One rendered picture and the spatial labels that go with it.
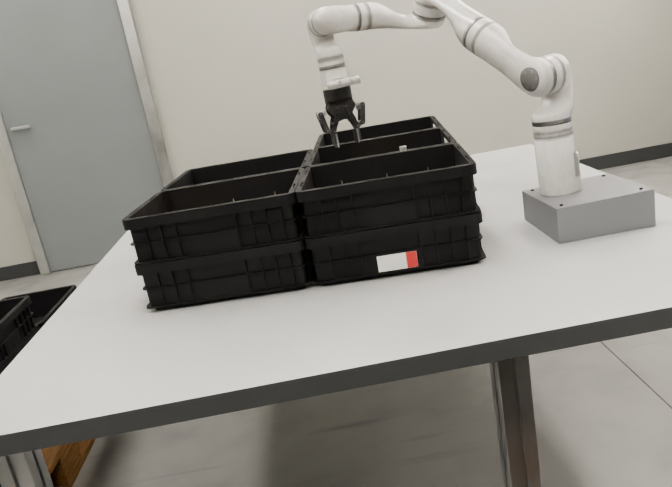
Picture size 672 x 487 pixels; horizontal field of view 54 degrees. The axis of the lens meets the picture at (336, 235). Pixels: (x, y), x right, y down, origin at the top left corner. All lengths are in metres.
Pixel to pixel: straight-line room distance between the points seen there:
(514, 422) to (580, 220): 0.52
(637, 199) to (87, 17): 3.88
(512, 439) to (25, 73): 4.20
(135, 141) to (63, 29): 0.84
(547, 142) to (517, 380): 0.63
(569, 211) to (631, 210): 0.15
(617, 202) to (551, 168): 0.17
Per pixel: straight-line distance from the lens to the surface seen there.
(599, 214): 1.61
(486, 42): 1.72
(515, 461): 1.36
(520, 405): 1.30
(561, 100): 1.68
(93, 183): 4.91
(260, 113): 4.68
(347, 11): 1.78
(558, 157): 1.66
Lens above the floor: 1.23
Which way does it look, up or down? 16 degrees down
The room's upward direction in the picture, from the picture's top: 10 degrees counter-clockwise
